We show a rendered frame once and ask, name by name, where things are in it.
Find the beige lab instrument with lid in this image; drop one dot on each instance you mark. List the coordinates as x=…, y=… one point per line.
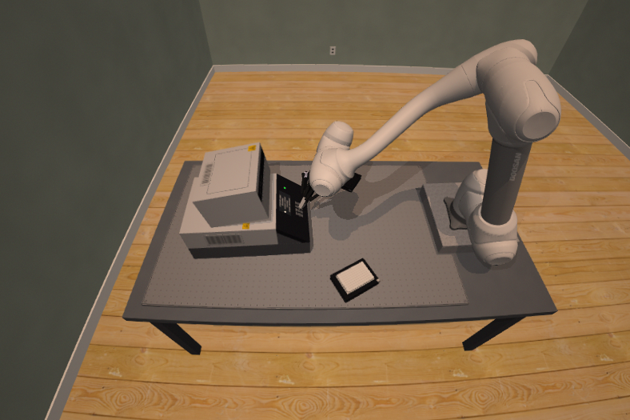
x=235, y=186

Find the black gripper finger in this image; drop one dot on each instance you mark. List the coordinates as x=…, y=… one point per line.
x=309, y=197
x=305, y=188

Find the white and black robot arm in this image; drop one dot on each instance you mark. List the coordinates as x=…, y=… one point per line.
x=522, y=106

